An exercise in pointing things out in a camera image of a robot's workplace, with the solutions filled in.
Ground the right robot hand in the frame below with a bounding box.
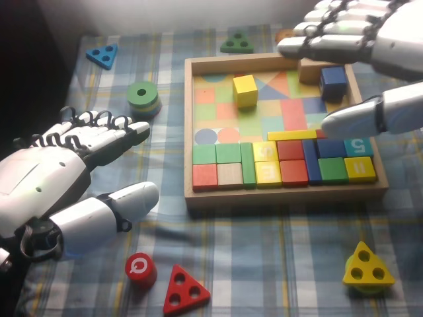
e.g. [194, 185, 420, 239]
[276, 0, 423, 139]

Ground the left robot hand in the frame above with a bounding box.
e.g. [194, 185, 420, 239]
[0, 106, 161, 256]

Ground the dark blue cube block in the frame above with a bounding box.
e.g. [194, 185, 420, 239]
[319, 66, 348, 102]

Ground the yellow cube block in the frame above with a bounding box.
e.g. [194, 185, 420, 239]
[232, 74, 258, 108]

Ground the natural wood arch block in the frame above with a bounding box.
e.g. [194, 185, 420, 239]
[297, 58, 334, 85]

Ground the red cylinder block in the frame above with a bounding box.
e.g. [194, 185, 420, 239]
[125, 252, 158, 289]

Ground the tan toy cookie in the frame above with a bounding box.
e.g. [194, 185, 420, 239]
[275, 28, 297, 44]

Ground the stack of coloured rings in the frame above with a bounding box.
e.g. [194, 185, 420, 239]
[126, 81, 163, 120]

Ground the blue triangle with holes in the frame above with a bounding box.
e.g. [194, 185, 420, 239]
[85, 42, 119, 71]

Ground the green triangle with holes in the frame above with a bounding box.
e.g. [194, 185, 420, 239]
[220, 31, 254, 54]

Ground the red triangle with holes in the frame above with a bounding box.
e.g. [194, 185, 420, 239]
[163, 264, 212, 316]

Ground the wooden puzzle tray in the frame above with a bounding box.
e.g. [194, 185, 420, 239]
[184, 52, 390, 209]

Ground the blue plaid cloth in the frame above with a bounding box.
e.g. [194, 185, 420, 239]
[15, 22, 423, 317]

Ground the yellow triangle with holes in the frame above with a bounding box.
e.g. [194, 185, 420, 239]
[342, 240, 396, 287]

